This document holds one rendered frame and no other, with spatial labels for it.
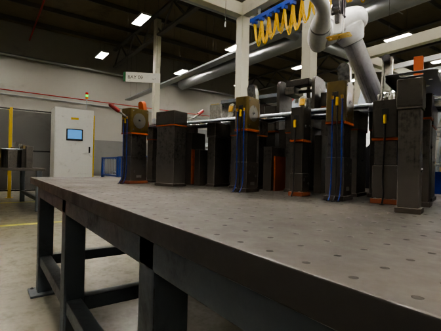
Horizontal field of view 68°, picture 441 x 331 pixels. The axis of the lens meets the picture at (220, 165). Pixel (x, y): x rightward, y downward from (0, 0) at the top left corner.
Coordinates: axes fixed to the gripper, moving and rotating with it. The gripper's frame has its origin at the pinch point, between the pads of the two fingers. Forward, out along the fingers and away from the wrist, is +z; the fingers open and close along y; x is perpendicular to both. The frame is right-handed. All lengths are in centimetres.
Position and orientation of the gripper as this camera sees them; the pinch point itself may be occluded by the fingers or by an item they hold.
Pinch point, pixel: (338, 25)
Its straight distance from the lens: 136.1
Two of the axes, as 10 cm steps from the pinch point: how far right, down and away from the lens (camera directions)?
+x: 8.2, 0.0, -5.7
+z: -0.2, 10.0, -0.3
